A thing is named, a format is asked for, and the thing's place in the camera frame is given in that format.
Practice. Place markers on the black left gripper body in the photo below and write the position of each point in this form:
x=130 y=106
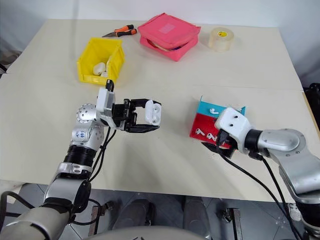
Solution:
x=120 y=113

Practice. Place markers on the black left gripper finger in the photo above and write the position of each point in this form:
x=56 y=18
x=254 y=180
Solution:
x=142 y=128
x=138 y=102

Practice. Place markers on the red and blue tray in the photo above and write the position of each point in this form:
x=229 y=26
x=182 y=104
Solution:
x=203 y=121

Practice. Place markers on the white earbuds case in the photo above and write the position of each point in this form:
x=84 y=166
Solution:
x=99 y=68
x=150 y=113

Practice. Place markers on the black rounded object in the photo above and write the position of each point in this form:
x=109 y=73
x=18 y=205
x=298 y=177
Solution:
x=313 y=96

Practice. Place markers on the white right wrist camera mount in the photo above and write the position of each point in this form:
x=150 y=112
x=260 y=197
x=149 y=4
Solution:
x=233 y=123

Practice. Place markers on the rusty metal table bracket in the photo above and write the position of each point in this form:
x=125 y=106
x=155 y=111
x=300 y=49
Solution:
x=94 y=217
x=235 y=222

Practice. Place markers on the white closed earbuds case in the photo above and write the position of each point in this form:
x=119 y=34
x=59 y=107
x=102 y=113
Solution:
x=99 y=68

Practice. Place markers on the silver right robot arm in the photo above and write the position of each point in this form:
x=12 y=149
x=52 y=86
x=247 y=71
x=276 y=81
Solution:
x=280 y=140

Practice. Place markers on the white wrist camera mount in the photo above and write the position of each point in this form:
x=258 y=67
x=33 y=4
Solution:
x=105 y=100
x=233 y=123

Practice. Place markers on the dark grey floor object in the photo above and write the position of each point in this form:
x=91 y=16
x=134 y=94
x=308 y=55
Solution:
x=8 y=58

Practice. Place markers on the pink fabric pouch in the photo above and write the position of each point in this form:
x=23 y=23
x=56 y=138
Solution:
x=170 y=32

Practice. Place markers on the clear tape roll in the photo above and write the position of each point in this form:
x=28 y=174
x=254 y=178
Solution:
x=221 y=40

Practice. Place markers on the small white earbud piece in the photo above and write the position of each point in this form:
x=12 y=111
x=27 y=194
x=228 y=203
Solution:
x=104 y=74

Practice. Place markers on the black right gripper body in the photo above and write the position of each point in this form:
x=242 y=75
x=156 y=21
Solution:
x=228 y=145

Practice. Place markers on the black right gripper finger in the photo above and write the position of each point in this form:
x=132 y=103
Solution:
x=211 y=147

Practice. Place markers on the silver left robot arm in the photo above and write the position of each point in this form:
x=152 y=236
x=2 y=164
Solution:
x=82 y=135

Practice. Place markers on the yellow plastic bin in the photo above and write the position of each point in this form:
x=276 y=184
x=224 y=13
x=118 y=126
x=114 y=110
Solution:
x=97 y=50

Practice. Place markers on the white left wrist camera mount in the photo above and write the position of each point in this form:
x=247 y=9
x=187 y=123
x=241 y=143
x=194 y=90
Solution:
x=105 y=100

